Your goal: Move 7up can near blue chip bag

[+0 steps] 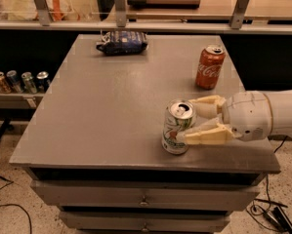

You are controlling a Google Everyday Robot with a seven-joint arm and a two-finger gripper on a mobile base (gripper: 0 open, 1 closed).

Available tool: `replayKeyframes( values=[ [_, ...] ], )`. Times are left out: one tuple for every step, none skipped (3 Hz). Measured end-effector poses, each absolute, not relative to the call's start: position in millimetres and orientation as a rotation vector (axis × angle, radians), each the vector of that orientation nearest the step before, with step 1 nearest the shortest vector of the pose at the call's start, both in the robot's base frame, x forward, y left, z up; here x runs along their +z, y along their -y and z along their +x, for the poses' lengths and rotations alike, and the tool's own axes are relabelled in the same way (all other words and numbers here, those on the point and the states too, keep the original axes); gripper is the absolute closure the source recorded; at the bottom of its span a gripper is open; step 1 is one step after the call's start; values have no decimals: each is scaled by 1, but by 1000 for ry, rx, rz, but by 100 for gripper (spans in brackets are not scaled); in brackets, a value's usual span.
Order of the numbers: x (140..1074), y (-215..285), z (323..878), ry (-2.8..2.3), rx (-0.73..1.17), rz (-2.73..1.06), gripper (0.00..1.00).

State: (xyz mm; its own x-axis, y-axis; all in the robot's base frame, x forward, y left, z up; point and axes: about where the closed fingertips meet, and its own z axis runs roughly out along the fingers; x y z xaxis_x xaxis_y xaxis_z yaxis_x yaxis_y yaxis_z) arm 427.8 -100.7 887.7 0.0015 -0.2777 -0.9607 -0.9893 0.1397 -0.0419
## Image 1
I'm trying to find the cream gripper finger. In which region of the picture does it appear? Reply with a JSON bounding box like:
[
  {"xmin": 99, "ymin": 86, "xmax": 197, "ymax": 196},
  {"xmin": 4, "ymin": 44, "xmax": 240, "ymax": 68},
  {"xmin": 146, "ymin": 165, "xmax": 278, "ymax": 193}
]
[
  {"xmin": 189, "ymin": 96, "xmax": 226, "ymax": 119},
  {"xmin": 176, "ymin": 118, "xmax": 234, "ymax": 145}
]

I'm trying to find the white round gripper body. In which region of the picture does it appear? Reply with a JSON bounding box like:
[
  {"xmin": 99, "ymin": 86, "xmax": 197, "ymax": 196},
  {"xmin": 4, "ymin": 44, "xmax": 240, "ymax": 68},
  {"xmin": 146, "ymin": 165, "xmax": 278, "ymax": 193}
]
[{"xmin": 222, "ymin": 91, "xmax": 271, "ymax": 141}]

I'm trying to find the white green 7up can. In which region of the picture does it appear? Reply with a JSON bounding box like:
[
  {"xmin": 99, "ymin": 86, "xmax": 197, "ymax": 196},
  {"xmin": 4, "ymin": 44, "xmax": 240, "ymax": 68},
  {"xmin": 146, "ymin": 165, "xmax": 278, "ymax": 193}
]
[{"xmin": 162, "ymin": 99, "xmax": 196, "ymax": 155}]

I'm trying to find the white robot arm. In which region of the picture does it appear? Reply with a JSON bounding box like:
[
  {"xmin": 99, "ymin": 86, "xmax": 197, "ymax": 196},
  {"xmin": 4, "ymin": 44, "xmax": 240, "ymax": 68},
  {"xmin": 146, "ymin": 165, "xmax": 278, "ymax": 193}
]
[{"xmin": 176, "ymin": 90, "xmax": 292, "ymax": 145}]

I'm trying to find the orange coca-cola can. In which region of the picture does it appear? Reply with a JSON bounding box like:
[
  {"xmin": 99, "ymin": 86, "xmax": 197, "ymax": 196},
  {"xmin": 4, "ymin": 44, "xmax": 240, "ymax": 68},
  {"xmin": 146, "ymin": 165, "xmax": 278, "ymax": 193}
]
[{"xmin": 195, "ymin": 44, "xmax": 226, "ymax": 90}]

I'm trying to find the blue chip bag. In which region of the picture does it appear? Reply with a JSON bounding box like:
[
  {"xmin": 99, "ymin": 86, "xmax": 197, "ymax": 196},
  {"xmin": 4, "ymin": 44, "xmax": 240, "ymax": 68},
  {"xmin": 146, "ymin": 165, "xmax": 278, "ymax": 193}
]
[{"xmin": 96, "ymin": 31, "xmax": 147, "ymax": 56}]

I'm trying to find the dark blue can on shelf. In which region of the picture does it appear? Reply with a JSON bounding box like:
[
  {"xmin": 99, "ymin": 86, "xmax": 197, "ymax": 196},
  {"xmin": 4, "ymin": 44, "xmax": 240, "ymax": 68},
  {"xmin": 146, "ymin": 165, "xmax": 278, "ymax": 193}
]
[{"xmin": 37, "ymin": 71, "xmax": 51, "ymax": 92}]

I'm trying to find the orange white bag behind glass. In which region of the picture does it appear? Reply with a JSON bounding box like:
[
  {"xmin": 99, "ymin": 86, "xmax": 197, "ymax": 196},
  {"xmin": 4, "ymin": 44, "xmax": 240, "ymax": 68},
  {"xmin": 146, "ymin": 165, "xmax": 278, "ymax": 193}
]
[{"xmin": 46, "ymin": 0, "xmax": 80, "ymax": 21}]

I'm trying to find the green silver can on shelf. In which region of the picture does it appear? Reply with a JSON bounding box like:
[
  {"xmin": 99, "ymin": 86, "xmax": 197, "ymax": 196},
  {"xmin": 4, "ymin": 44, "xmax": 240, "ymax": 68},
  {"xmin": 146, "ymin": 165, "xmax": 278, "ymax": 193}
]
[{"xmin": 21, "ymin": 72, "xmax": 38, "ymax": 94}]

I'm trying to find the blue silver can on shelf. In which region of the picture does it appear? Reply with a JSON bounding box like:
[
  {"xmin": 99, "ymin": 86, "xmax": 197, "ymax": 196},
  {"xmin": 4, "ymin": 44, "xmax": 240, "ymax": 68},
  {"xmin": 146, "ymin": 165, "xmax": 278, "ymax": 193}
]
[{"xmin": 7, "ymin": 70, "xmax": 23, "ymax": 94}]

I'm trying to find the orange gold can on shelf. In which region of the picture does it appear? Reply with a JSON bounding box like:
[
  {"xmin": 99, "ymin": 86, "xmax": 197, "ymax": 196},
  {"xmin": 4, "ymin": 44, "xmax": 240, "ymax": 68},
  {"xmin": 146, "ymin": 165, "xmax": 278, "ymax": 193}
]
[{"xmin": 0, "ymin": 71, "xmax": 12, "ymax": 93}]

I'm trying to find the black power strip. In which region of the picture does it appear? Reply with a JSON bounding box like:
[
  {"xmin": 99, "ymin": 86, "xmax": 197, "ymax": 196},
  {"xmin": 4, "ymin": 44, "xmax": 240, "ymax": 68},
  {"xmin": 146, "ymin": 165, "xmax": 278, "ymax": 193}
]
[{"xmin": 263, "ymin": 207, "xmax": 292, "ymax": 234}]

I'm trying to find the grey drawer cabinet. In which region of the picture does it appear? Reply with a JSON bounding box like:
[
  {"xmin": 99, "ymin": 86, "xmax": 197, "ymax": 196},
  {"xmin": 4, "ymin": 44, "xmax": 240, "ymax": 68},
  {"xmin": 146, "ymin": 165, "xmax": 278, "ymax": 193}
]
[{"xmin": 11, "ymin": 35, "xmax": 279, "ymax": 234}]

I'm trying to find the lower grey drawer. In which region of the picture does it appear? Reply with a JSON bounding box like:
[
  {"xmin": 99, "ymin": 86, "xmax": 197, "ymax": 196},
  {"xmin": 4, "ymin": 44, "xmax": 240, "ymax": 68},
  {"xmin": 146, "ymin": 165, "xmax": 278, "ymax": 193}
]
[{"xmin": 60, "ymin": 212, "xmax": 229, "ymax": 233}]

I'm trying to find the grey drawer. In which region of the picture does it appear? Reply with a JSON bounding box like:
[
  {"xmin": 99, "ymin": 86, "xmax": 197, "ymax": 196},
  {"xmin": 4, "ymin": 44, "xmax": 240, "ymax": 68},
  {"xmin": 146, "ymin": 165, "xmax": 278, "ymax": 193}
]
[
  {"xmin": 31, "ymin": 180, "xmax": 259, "ymax": 212},
  {"xmin": 60, "ymin": 212, "xmax": 229, "ymax": 233}
]

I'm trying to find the upper grey drawer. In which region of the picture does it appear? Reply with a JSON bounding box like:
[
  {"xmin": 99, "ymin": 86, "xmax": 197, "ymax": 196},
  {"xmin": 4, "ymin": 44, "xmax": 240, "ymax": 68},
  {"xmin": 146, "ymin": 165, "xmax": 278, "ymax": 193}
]
[{"xmin": 31, "ymin": 180, "xmax": 259, "ymax": 212}]

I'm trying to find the low grey side shelf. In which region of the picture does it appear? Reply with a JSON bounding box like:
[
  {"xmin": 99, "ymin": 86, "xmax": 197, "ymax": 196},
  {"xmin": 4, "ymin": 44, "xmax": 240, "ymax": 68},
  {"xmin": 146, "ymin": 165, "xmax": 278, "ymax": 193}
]
[{"xmin": 0, "ymin": 89, "xmax": 44, "ymax": 109}]

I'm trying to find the black cable on floor right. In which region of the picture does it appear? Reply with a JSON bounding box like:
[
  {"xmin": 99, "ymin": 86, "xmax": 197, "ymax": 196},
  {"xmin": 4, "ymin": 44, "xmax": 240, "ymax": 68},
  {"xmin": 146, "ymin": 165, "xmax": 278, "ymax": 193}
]
[{"xmin": 246, "ymin": 136, "xmax": 290, "ymax": 233}]

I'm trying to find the black cable on floor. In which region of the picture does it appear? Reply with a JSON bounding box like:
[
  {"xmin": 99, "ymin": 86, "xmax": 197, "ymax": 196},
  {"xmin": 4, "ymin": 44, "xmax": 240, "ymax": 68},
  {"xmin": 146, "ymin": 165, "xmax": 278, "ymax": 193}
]
[
  {"xmin": 246, "ymin": 136, "xmax": 290, "ymax": 233},
  {"xmin": 0, "ymin": 159, "xmax": 34, "ymax": 234}
]

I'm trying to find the grey metal bracket right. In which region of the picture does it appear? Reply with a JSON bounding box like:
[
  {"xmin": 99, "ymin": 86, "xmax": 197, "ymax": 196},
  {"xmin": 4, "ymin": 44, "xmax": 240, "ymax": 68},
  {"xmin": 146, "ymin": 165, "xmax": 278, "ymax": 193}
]
[{"xmin": 229, "ymin": 0, "xmax": 250, "ymax": 29}]

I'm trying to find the grey metal bracket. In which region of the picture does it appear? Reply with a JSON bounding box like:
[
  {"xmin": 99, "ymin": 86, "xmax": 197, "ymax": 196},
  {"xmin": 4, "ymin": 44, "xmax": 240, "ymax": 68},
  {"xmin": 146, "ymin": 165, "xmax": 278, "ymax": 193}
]
[
  {"xmin": 34, "ymin": 0, "xmax": 52, "ymax": 26},
  {"xmin": 114, "ymin": 0, "xmax": 127, "ymax": 27},
  {"xmin": 229, "ymin": 0, "xmax": 250, "ymax": 29}
]

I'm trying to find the grey metal bracket middle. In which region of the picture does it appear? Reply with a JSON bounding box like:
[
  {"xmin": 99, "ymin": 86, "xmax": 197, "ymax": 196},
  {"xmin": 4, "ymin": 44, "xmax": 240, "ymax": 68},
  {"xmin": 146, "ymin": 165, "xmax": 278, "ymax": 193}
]
[{"xmin": 114, "ymin": 0, "xmax": 127, "ymax": 27}]

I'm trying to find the grey metal bracket left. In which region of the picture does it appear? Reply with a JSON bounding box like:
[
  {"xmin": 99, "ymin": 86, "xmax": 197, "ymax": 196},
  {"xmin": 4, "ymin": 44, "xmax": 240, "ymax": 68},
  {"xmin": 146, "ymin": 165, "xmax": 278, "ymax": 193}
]
[{"xmin": 34, "ymin": 0, "xmax": 52, "ymax": 26}]

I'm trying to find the black cable on floor left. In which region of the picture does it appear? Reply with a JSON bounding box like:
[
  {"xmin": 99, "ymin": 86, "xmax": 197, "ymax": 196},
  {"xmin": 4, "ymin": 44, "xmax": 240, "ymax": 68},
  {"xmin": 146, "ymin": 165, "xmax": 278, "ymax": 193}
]
[{"xmin": 0, "ymin": 159, "xmax": 34, "ymax": 234}]

